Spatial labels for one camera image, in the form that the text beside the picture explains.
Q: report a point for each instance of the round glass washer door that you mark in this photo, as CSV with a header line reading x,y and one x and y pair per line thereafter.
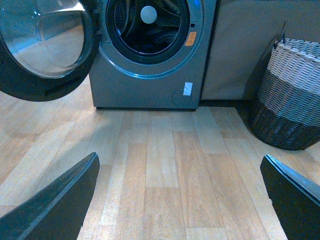
x,y
47,47

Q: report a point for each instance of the orange sticker on washer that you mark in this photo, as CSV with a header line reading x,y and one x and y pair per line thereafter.
x,y
191,39

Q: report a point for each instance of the woven wicker laundry basket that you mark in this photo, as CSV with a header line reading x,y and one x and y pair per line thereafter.
x,y
286,110

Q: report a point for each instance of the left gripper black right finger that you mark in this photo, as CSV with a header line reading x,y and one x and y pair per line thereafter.
x,y
295,199

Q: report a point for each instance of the white label on washer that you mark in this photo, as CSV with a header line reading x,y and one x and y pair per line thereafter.
x,y
187,90

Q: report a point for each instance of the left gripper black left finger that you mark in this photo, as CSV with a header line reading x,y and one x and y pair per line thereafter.
x,y
58,211

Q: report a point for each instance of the grey front-load washing machine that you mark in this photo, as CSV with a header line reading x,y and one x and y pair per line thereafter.
x,y
142,61

